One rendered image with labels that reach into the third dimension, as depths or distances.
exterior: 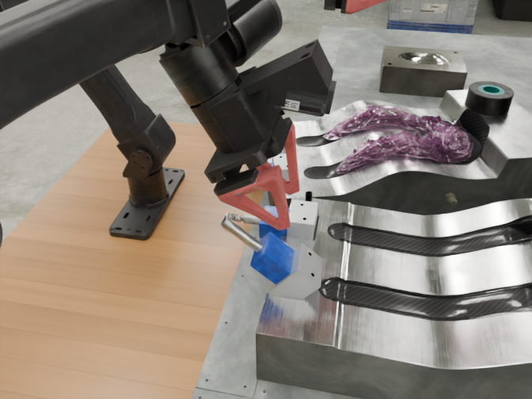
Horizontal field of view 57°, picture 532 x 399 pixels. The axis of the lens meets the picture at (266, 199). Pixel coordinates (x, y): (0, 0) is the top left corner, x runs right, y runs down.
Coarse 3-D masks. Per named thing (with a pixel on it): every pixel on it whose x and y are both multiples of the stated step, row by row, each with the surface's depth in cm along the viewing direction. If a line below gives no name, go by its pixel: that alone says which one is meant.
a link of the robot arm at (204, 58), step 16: (224, 32) 45; (176, 48) 42; (192, 48) 42; (208, 48) 42; (224, 48) 47; (240, 48) 46; (176, 64) 42; (192, 64) 42; (208, 64) 43; (224, 64) 44; (176, 80) 44; (192, 80) 43; (208, 80) 43; (224, 80) 44; (192, 96) 44; (208, 96) 44
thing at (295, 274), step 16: (224, 224) 56; (256, 240) 57; (272, 240) 58; (256, 256) 56; (272, 256) 56; (288, 256) 58; (304, 256) 58; (320, 256) 60; (272, 272) 56; (288, 272) 56; (304, 272) 56; (320, 272) 58; (272, 288) 58; (288, 288) 57; (304, 288) 57
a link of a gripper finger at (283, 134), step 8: (280, 120) 49; (288, 120) 52; (280, 128) 49; (288, 128) 51; (272, 136) 47; (280, 136) 48; (288, 136) 52; (272, 144) 47; (280, 144) 48; (288, 144) 52; (272, 152) 47; (280, 152) 47; (288, 152) 53; (296, 152) 54; (288, 160) 53; (296, 160) 54; (256, 168) 55; (264, 168) 55; (288, 168) 54; (296, 168) 54; (296, 176) 54; (288, 184) 55; (296, 184) 55; (288, 192) 56
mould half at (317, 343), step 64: (384, 256) 64; (448, 256) 64; (512, 256) 59; (320, 320) 55; (384, 320) 56; (512, 320) 52; (320, 384) 57; (384, 384) 55; (448, 384) 52; (512, 384) 50
